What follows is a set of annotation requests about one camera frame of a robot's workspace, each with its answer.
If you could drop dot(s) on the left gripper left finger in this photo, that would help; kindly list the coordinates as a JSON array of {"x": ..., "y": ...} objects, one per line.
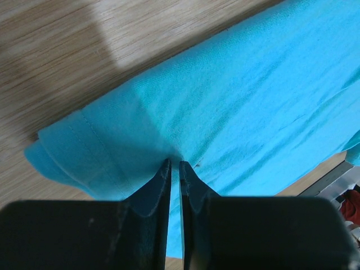
[{"x": 59, "y": 234}]

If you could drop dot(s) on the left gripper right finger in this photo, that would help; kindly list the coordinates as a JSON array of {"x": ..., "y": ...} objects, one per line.
[{"x": 226, "y": 232}]

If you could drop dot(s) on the cyan t shirt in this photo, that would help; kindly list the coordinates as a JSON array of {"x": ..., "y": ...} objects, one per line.
[{"x": 252, "y": 109}]

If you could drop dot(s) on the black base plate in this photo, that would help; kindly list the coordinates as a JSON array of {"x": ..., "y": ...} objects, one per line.
[{"x": 329, "y": 178}]

